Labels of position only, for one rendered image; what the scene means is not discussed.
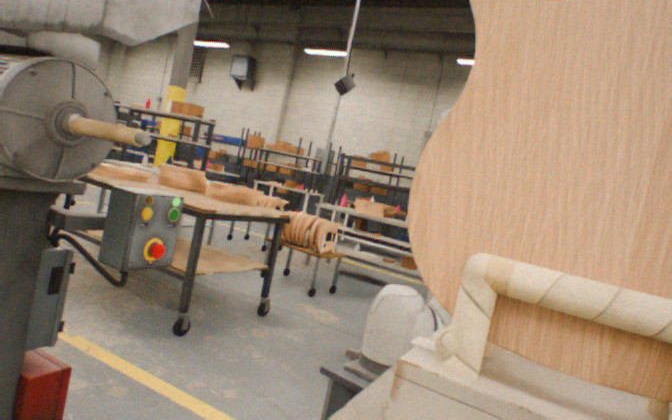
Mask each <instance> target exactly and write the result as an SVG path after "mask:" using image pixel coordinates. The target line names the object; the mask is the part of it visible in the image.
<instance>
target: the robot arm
mask: <svg viewBox="0 0 672 420"><path fill-rule="evenodd" d="M450 110H451V108H450V109H447V110H445V111H444V112H443V113H441V115H440V117H439V119H438V124H437V127H438V126H439V125H440V122H441V121H442V120H443V118H444V117H445V116H446V115H447V114H448V112H449V111H450ZM451 322H452V316H451V315H450V314H449V313H448V312H447V311H446V310H445V309H444V308H443V307H442V306H441V305H440V303H439V302H438V301H437V300H436V298H435V297H433V299H432V300H431V301H430V303H429V304H428V305H423V299H422V298H421V296H420V295H419V294H418V292H417V291H416V290H415V289H413V288H411V287H409V286H405V285H400V284H389V285H386V286H385V287H384V288H382V289H381V290H380V291H379V292H378V294H377V295H376V297H375V298H374V301H373V303H372V305H371V307H370V310H369V313H368V316H367V320H366V324H365V328H364V333H363V341H362V348H361V350H357V349H353V348H349V349H348V350H347V352H346V355H347V356H348V357H349V358H351V359H352V360H354V361H352V362H347V363H345V365H344V370H345V371H347V372H349V373H352V374H355V375H357V376H359V377H361V378H363V379H365V380H367V381H369V382H373V381H374V380H375V379H376V378H377V377H380V376H381V375H382V374H383V373H385V372H386V371H387V370H388V369H390V368H391V367H392V366H393V365H395V363H396V362H397V360H398V358H399V357H401V356H402V355H403V354H405V353H406V352H407V351H409V350H410V349H411V348H413V347H414V346H416V345H413V344H410V342H411V341H413V340H414V339H415V338H417V337H418V336H421V337H424V338H428V337H429V336H430V335H432V334H433V333H434V332H436V331H437V330H438V329H441V330H443V329H445V328H446V327H447V326H449V325H450V323H451Z"/></svg>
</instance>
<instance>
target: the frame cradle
mask: <svg viewBox="0 0 672 420"><path fill-rule="evenodd" d="M450 327H451V323H450V325H449V326H447V327H446V328H445V329H443V330H442V331H441V332H440V333H439V334H438V335H437V337H436V340H435V350H436V352H437V355H438V356H439V357H440V359H441V360H442V361H447V360H448V359H451V358H452V357H453V354H454V352H455V343H454V341H453V338H452V336H451V334H450Z"/></svg>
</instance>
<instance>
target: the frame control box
mask: <svg viewBox="0 0 672 420"><path fill-rule="evenodd" d="M147 194H152V195H153V196H154V202H153V203H152V204H151V205H145V204H144V201H143V200H144V197H145V195H147ZM175 196H178V197H179V198H180V203H179V205H178V206H176V208H174V206H172V204H171V201H172V198H173V197H175ZM184 199H185V197H183V196H180V195H176V194H172V193H169V192H165V191H162V190H153V189H142V188H132V187H120V186H112V187H111V192H110V198H109V203H108V209H107V215H106V220H105V225H104V231H103V236H102V242H101V248H100V253H99V259H98V261H99V262H101V263H103V264H106V265H108V266H111V267H113V268H115V269H118V270H120V271H119V273H120V274H121V277H120V282H119V280H117V279H116V278H114V277H113V276H112V275H111V274H110V273H109V272H108V271H107V270H106V269H105V268H104V267H103V266H102V265H101V264H100V263H99V262H98V261H97V260H96V259H94V258H93V257H92V256H91V255H90V253H89V252H88V251H87V250H86V249H85V248H84V247H83V246H82V245H81V244H80V242H78V241H77V240H76V239H75V238H74V237H73V236H71V235H70V234H66V233H58V234H56V235H55V236H54V238H53V240H52V241H51V244H50V243H49V244H48V245H47V246H46V247H47V248H51V249H57V248H58V247H59V246H60V243H59V240H60V239H65V240H66V241H69V243H70V244H71V245H72V246H73V247H74V248H75V249H76V250H77V251H78V252H79V253H80V254H81V255H82V256H83V257H84V258H85V259H86V260H87V261H88V262H89V263H90V264H91V265H92V266H93V267H94V268H95V269H97V270H98V271H99V272H100V273H101V274H102V275H103V276H104V277H105V278H106V279H107V281H108V282H109V283H110V284H112V285H113V286H115V287H118V288H120V287H123V286H124V285H126V284H127V280H128V274H129V271H131V270H140V269H151V268H162V267H170V266H171V263H172V258H173V253H174V247H175V241H176V236H177V231H178V226H179V221H180V216H182V211H183V204H184ZM146 208H148V209H151V210H152V212H153V215H152V217H151V218H149V219H147V220H144V219H143V218H142V212H143V210H144V209H146ZM172 210H177V211H178V218H177V219H176V220H171V219H170V213H171V211H172ZM157 243H161V244H163V245H164V246H165V254H164V256H163V257H162V258H160V259H155V258H153V257H151V255H150V248H152V247H154V245H155V244H157Z"/></svg>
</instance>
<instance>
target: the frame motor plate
mask: <svg viewBox="0 0 672 420"><path fill-rule="evenodd" d="M85 188H86V184H85V183H82V182H79V181H76V180H74V183H66V182H59V183H57V182H47V181H42V180H34V179H23V178H12V177H1V176H0V189H2V190H17V191H31V192H46V193H60V194H75V195H84V193H85Z"/></svg>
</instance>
